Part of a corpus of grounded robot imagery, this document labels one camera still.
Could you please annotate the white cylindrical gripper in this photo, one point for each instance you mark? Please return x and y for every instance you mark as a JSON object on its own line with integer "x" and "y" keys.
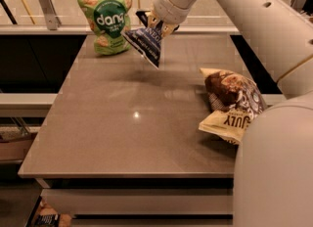
{"x": 165, "y": 8}

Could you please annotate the blue vinegar chip bag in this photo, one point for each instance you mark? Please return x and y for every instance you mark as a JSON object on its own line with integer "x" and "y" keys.
{"x": 146, "y": 40}

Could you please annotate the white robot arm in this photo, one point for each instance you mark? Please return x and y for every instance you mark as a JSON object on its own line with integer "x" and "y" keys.
{"x": 273, "y": 177}

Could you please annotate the green rice chip bag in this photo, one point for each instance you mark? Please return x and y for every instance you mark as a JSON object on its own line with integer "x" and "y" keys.
{"x": 107, "y": 19}

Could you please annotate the cream and brown snack bag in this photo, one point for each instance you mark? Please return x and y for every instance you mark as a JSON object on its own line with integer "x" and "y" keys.
{"x": 235, "y": 101}

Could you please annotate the grey table drawer front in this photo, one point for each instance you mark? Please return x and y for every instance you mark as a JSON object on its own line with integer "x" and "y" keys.
{"x": 140, "y": 201}

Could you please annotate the small dark packet on floor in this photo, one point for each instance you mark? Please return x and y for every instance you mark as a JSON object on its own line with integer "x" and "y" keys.
{"x": 50, "y": 220}

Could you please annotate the left metal rail bracket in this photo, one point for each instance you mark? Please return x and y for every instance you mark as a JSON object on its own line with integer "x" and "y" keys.
{"x": 51, "y": 18}

